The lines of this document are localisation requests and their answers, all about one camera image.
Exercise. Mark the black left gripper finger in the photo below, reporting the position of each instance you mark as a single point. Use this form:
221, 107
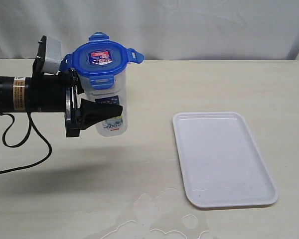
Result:
93, 113

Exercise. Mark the white backdrop curtain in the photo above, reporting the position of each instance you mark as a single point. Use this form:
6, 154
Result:
159, 29

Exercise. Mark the clear plastic tall container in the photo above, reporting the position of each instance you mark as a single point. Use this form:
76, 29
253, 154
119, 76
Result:
108, 93

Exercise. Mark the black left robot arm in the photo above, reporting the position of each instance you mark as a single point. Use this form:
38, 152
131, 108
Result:
13, 89

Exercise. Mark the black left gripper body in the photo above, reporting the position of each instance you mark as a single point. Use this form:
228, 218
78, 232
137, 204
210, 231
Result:
48, 93

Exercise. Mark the blue plastic lid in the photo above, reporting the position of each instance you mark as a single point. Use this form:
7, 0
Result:
99, 61

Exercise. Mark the white plastic tray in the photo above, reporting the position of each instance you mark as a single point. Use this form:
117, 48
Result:
220, 162

